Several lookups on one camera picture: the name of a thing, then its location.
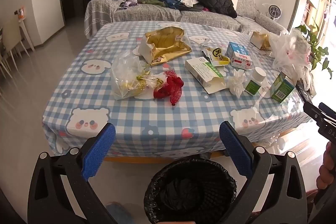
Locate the black rectangular object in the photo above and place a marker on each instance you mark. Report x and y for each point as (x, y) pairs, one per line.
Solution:
(304, 91)

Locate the black mesh trash bin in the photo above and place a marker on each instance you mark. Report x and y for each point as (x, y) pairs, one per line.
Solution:
(190, 192)

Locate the large gold foil bag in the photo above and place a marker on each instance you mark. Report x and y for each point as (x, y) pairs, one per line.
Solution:
(168, 48)

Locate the olive green garment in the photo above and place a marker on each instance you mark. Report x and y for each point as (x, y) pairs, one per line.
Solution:
(152, 1)

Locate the yellow and white snack wrapper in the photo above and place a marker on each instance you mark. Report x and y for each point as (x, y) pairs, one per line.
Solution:
(216, 54)

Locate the white chair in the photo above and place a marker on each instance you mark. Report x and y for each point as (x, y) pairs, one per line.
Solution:
(5, 58)
(17, 32)

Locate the white tissue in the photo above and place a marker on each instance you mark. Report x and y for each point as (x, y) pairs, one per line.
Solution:
(237, 82)

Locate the clear plastic bag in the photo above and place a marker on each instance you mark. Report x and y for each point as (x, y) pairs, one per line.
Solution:
(291, 56)
(126, 74)

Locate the white desk fan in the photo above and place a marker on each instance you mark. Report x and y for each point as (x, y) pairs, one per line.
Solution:
(274, 12)

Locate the white and green medicine box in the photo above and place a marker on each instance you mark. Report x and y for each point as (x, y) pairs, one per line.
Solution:
(202, 69)

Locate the red mesh net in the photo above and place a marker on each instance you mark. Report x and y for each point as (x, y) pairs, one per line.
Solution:
(173, 85)

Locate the green carton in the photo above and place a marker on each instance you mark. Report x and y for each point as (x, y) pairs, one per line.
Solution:
(282, 90)

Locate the small gold foil bag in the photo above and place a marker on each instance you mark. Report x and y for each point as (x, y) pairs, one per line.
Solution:
(258, 40)

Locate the green potted plant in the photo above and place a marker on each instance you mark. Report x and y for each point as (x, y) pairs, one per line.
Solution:
(319, 53)

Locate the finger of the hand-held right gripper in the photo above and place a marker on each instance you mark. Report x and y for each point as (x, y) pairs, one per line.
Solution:
(315, 113)
(329, 112)

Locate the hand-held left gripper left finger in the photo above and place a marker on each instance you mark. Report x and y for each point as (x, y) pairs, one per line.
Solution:
(98, 150)

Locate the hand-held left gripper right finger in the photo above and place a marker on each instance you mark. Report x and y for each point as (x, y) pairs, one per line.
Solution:
(236, 150)

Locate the white and green pill bottle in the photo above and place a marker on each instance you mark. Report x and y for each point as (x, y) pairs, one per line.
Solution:
(253, 85)

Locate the blue fuzzy slipper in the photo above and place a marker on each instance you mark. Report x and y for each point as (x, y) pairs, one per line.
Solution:
(119, 213)

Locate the blue checked bear tablecloth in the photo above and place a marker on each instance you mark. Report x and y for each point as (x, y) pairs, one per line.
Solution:
(157, 113)

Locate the clear crumpled plastic bag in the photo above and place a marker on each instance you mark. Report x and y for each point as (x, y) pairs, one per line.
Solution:
(291, 56)

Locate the blue and white milk carton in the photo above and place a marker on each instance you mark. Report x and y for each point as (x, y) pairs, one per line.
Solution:
(240, 54)

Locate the wooden table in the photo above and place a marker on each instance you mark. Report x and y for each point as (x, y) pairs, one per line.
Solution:
(131, 160)

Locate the person's right hand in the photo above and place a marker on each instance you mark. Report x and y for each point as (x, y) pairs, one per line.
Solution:
(326, 166)

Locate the purple and white garment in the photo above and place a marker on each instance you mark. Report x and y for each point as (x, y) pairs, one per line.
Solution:
(128, 2)

